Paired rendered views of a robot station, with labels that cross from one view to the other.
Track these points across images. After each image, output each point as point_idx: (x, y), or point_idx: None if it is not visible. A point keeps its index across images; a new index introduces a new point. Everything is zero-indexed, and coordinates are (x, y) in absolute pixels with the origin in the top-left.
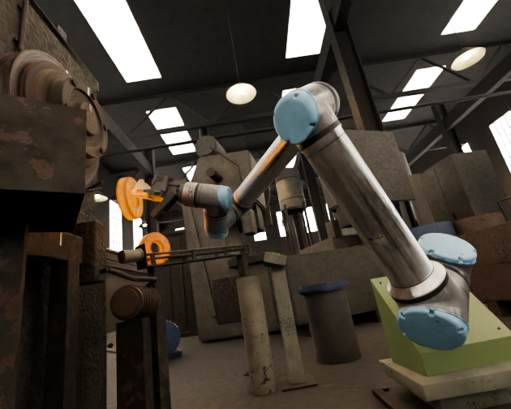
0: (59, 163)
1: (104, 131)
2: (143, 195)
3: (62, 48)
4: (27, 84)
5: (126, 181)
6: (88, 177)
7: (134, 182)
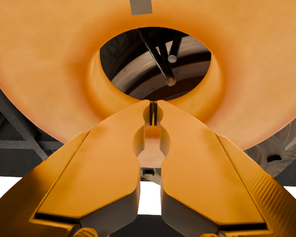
0: None
1: (150, 168)
2: (193, 169)
3: (140, 175)
4: (289, 141)
5: (259, 142)
6: (129, 78)
7: (155, 157)
